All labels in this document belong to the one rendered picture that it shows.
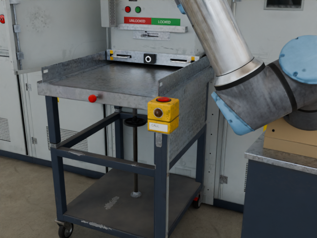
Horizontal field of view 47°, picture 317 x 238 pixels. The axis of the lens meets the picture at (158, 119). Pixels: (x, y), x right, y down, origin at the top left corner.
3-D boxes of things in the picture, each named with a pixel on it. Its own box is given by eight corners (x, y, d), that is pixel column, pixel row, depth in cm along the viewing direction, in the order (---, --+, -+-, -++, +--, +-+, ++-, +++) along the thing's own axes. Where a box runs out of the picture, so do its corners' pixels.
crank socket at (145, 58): (153, 64, 190) (153, 54, 188) (143, 63, 192) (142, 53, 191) (155, 63, 192) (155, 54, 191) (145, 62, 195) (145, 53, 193)
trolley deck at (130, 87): (166, 113, 139) (166, 97, 137) (37, 94, 163) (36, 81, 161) (213, 77, 198) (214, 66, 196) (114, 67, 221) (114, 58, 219)
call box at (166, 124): (170, 135, 115) (170, 104, 111) (146, 131, 118) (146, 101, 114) (179, 127, 122) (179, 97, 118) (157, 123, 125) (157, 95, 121)
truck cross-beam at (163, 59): (198, 68, 184) (199, 56, 182) (106, 60, 204) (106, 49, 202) (201, 66, 188) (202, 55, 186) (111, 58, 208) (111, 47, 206)
